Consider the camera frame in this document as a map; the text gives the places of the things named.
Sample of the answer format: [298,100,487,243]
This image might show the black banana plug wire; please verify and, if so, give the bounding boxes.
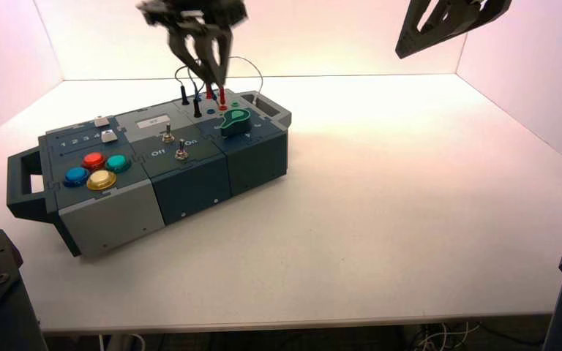
[173,65,203,118]

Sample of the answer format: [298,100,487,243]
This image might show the green rotary knob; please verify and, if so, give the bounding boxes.
[220,108,252,138]

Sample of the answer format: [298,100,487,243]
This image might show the blue push button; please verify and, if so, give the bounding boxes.
[62,167,91,189]

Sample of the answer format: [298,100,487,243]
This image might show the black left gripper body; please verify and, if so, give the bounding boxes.
[135,0,249,31]

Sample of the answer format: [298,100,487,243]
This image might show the white cable bundle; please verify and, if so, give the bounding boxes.
[407,322,481,351]

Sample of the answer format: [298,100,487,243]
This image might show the grey thin wire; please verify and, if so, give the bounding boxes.
[226,56,265,104]

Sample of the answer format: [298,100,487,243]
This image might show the blue banana plug wire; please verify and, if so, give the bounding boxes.
[186,67,221,102]

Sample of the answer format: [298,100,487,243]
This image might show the teal and grey control box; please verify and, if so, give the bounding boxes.
[7,90,293,258]

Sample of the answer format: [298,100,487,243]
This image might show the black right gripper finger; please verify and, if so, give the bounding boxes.
[395,0,460,60]
[437,0,513,45]

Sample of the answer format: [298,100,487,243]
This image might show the red banana plug wire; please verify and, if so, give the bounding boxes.
[204,82,228,108]

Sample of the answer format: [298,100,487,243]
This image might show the yellow push button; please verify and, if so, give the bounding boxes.
[86,170,118,192]

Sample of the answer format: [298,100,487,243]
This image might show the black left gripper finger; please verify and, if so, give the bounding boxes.
[208,28,233,88]
[167,24,221,86]

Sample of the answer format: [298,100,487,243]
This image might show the small white display window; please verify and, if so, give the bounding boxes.
[136,114,171,130]

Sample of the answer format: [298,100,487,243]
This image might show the red push button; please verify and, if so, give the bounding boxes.
[82,151,108,171]

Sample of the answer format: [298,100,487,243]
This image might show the green push button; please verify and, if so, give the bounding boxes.
[105,154,132,174]

